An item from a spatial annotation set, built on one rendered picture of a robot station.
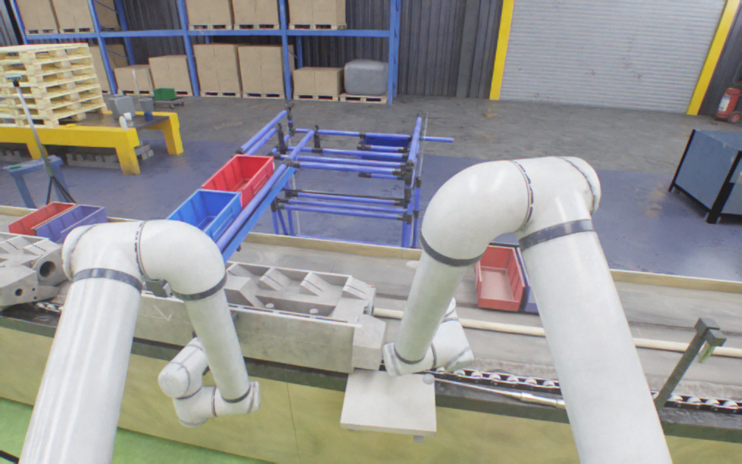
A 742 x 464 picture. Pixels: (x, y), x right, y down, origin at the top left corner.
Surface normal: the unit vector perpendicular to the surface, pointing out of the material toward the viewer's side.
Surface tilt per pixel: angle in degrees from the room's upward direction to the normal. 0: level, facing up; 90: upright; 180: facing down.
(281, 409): 90
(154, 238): 42
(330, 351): 80
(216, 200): 94
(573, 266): 49
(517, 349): 0
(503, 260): 88
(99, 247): 25
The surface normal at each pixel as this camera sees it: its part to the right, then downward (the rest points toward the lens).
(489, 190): -0.15, -0.20
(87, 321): 0.28, -0.58
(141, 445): 0.01, -0.87
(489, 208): -0.04, 0.28
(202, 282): 0.61, 0.46
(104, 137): -0.17, 0.49
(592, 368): -0.52, -0.14
